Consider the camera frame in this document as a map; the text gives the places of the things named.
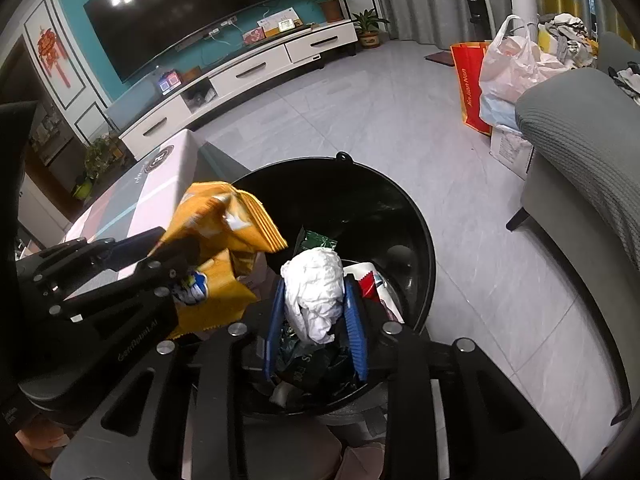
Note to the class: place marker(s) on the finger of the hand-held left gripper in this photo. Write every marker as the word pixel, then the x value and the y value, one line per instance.
pixel 160 275
pixel 135 250

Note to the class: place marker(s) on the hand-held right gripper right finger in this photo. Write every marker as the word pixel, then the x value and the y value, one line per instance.
pixel 356 330

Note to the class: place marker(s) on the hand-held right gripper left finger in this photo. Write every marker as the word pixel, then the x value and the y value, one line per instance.
pixel 272 330

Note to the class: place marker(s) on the dark green packet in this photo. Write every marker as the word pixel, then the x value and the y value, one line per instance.
pixel 310 365

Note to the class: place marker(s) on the white tissue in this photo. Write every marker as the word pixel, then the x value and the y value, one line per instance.
pixel 315 285

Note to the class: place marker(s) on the yellow snack packet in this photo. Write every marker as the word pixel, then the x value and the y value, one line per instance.
pixel 210 220

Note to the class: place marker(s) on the black bucket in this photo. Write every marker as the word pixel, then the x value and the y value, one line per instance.
pixel 380 200

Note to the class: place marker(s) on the green basin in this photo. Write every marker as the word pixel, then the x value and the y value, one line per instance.
pixel 82 189

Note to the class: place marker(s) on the green snack packet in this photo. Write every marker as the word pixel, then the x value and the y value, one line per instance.
pixel 312 240

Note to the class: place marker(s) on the potted plant on dark stand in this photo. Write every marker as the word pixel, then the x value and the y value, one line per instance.
pixel 102 152

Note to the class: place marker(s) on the translucent storage bin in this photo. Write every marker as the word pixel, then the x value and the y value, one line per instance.
pixel 132 105

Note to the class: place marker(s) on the blue and red display box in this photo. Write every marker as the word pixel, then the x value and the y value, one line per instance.
pixel 170 84

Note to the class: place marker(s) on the white television cabinet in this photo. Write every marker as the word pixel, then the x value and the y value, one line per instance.
pixel 250 67

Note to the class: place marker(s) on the white cardboard box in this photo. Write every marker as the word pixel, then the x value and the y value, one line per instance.
pixel 510 150

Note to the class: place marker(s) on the large black television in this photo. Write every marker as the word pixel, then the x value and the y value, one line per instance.
pixel 190 15

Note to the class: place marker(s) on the pink picture card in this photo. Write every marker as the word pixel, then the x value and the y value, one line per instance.
pixel 253 36

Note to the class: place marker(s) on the red shopping bag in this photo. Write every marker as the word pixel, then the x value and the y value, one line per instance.
pixel 467 85

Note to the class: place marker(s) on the white desk calendar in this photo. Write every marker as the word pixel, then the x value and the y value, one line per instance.
pixel 277 21

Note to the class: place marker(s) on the dark floor mat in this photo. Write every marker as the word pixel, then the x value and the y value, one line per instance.
pixel 440 58

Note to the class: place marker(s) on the grey sofa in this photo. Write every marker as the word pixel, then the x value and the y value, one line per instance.
pixel 590 160

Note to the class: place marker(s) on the small potted plant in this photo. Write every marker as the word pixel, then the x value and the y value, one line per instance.
pixel 369 35

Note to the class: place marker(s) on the white plastic bag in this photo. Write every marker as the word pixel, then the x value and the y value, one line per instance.
pixel 515 70

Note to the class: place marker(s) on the tall potted plant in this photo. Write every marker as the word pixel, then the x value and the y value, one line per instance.
pixel 330 7

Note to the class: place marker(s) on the pile of clothes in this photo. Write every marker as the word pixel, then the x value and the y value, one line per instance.
pixel 570 35

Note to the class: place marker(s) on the white panel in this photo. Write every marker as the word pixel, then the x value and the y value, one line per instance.
pixel 522 5

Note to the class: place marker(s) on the red knot wall ornament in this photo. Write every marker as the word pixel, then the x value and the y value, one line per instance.
pixel 50 50

